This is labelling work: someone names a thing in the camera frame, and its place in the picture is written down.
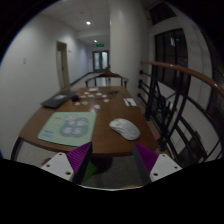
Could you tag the double glass door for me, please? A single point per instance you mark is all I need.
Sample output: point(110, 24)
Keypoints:
point(100, 60)

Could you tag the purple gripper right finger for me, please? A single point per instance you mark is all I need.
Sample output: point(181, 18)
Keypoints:
point(152, 166)

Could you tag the white notepad with pen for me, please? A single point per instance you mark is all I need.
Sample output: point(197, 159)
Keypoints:
point(129, 102)

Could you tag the dark closed laptop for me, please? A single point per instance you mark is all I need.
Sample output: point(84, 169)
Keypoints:
point(58, 99)

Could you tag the wooden side door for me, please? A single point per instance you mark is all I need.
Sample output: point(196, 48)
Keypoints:
point(62, 65)

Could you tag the small dark box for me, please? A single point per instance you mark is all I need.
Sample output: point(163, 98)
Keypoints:
point(75, 98)

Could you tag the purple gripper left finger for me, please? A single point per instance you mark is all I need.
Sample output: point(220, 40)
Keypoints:
point(70, 166)

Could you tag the black metal railing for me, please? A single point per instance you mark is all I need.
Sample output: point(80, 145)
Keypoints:
point(187, 108)

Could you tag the wooden chair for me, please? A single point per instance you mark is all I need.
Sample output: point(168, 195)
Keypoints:
point(108, 74)

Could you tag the light green mouse pad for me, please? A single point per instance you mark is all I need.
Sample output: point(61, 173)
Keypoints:
point(69, 128)

